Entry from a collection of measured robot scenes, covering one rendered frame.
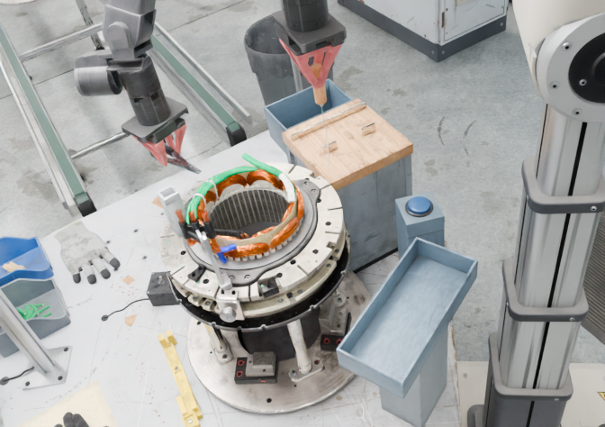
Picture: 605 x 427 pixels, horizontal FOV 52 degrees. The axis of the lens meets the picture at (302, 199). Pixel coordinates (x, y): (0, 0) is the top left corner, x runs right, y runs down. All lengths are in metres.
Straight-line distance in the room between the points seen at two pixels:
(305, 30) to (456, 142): 2.14
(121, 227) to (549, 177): 1.08
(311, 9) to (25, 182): 2.69
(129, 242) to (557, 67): 1.14
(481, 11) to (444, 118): 0.71
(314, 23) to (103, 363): 0.86
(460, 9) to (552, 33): 2.67
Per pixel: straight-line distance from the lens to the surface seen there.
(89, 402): 1.35
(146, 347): 1.37
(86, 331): 1.46
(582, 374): 1.88
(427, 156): 2.84
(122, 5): 1.01
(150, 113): 1.06
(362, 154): 1.21
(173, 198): 1.04
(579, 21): 0.73
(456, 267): 1.05
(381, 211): 1.29
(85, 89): 1.07
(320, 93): 0.90
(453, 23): 3.40
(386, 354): 0.96
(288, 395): 1.20
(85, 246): 1.61
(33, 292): 1.57
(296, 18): 0.82
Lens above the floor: 1.84
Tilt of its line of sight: 43 degrees down
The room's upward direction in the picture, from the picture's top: 12 degrees counter-clockwise
